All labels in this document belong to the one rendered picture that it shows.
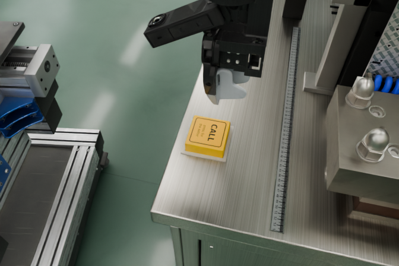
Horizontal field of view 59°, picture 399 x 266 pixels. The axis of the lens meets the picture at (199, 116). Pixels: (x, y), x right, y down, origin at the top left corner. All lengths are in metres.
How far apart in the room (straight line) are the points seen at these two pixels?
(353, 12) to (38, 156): 1.32
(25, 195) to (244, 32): 1.22
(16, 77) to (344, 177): 0.88
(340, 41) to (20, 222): 1.22
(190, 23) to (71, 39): 2.09
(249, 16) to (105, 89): 1.70
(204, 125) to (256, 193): 0.15
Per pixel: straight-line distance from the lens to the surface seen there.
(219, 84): 0.51
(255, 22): 0.44
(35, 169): 1.57
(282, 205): 0.59
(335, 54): 0.71
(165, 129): 1.82
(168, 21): 0.47
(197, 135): 0.62
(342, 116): 0.55
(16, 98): 1.15
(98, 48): 2.38
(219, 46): 0.45
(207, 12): 0.43
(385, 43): 0.60
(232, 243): 0.61
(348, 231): 0.61
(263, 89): 0.75
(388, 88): 0.62
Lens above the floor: 1.42
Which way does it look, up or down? 49 degrees down
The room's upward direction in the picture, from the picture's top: straight up
